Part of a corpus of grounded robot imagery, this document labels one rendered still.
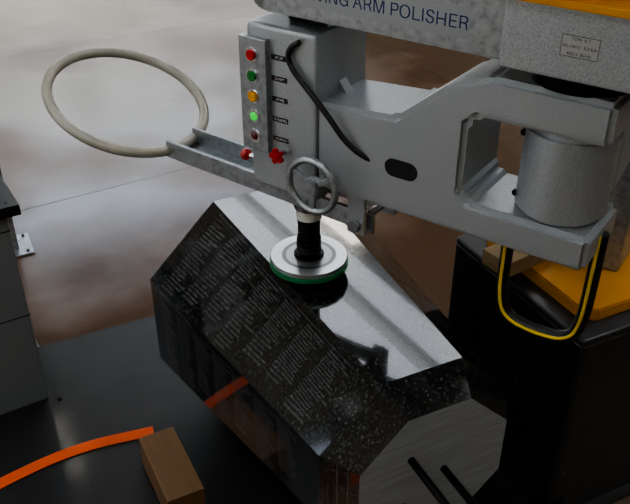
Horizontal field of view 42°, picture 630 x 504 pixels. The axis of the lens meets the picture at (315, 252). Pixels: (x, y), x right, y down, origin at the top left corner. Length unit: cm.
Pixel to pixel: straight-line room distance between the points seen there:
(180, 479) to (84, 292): 134
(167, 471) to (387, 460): 94
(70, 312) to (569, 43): 261
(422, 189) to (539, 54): 43
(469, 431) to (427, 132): 76
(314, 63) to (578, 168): 62
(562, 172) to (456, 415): 66
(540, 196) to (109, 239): 276
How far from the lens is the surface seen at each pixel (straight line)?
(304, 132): 194
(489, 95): 167
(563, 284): 241
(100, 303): 367
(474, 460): 217
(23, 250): 413
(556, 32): 156
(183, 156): 233
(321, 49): 186
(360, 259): 234
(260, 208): 260
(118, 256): 397
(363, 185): 191
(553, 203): 171
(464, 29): 165
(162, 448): 277
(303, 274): 217
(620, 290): 244
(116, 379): 323
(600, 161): 169
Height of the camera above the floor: 210
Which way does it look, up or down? 33 degrees down
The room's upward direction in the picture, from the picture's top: straight up
